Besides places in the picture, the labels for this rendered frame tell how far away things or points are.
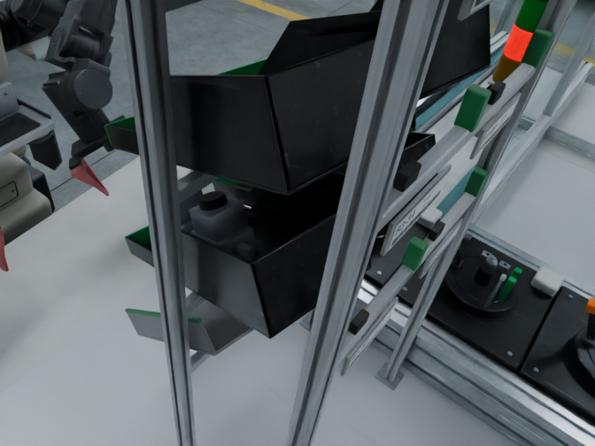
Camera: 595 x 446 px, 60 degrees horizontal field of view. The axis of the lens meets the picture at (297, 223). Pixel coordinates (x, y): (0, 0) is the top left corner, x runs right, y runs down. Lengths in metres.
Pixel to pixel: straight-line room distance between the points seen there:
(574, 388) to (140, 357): 0.72
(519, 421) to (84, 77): 0.85
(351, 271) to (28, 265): 0.90
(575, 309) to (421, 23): 0.90
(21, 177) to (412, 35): 1.19
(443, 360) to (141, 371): 0.51
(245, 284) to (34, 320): 0.67
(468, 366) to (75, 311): 0.70
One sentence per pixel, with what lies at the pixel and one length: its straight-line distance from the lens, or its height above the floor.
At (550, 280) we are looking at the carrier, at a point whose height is 0.99.
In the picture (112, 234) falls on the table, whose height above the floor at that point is 0.86.
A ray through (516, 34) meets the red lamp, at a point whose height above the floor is 1.35.
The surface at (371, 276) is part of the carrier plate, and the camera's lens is 0.95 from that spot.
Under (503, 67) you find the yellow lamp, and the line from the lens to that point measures 0.98.
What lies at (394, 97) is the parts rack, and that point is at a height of 1.56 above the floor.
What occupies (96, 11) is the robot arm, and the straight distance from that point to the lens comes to 0.91.
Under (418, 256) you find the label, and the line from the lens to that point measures 0.49.
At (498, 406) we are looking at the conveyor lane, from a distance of 0.94.
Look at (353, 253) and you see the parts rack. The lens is 0.29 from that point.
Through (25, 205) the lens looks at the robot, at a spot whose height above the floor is 0.80.
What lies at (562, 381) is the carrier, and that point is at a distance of 0.96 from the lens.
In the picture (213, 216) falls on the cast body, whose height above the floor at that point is 1.31.
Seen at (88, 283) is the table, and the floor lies 0.86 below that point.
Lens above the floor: 1.67
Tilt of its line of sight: 44 degrees down
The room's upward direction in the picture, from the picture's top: 9 degrees clockwise
